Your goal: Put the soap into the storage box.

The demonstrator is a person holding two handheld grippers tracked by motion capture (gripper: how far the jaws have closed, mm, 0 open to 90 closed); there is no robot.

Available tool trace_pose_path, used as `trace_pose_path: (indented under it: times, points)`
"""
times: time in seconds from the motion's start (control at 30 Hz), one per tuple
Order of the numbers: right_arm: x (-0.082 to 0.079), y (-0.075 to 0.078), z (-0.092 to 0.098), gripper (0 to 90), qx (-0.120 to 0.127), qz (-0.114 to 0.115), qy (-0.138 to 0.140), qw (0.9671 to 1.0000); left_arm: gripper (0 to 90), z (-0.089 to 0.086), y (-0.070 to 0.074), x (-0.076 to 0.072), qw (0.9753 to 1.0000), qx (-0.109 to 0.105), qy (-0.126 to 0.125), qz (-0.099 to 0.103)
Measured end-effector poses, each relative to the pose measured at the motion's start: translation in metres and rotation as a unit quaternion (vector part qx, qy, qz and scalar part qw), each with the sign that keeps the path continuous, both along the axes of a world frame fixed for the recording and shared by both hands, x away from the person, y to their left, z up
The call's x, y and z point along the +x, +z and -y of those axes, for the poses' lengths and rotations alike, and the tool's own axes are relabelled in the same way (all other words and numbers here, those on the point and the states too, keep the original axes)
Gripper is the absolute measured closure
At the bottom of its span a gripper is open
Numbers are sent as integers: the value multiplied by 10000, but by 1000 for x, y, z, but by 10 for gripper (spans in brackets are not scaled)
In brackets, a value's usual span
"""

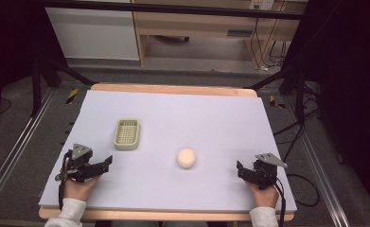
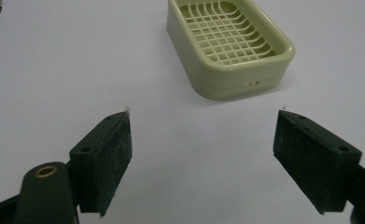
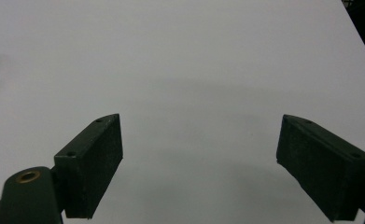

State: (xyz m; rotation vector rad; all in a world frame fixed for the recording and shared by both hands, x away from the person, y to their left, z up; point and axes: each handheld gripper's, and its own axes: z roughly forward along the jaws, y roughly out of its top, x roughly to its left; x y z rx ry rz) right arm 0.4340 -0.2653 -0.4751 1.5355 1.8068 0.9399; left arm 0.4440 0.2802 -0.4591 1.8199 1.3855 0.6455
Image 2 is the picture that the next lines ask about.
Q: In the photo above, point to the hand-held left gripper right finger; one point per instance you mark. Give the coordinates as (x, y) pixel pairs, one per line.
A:
(314, 158)

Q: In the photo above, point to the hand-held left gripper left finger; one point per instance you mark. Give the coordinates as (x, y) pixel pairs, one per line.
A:
(102, 161)

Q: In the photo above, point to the pale green soap dish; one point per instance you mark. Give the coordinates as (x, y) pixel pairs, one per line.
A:
(230, 49)

